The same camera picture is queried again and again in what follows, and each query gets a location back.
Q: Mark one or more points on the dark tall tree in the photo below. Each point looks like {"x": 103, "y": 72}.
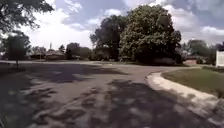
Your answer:
{"x": 108, "y": 33}

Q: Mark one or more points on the grey asphalt road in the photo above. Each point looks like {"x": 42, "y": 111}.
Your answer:
{"x": 100, "y": 96}

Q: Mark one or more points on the dark bushy tree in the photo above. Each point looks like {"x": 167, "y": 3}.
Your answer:
{"x": 76, "y": 51}

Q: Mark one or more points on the large green tree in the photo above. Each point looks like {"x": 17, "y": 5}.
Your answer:
{"x": 150, "y": 33}

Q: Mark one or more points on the low house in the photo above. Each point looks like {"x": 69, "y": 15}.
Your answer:
{"x": 55, "y": 55}

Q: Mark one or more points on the pale concrete kerb strip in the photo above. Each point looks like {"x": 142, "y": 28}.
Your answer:
{"x": 173, "y": 88}

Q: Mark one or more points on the red brick building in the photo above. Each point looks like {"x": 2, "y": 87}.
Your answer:
{"x": 190, "y": 61}

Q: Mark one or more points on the grass verge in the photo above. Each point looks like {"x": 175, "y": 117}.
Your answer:
{"x": 200, "y": 80}

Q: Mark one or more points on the group of distant trees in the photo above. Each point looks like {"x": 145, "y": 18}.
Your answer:
{"x": 200, "y": 48}

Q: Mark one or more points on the small tree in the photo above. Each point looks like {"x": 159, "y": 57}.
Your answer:
{"x": 16, "y": 46}

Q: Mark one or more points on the white sign board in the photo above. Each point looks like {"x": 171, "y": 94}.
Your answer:
{"x": 220, "y": 58}

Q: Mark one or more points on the overhanging tree branches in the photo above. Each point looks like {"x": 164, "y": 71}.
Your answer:
{"x": 16, "y": 13}

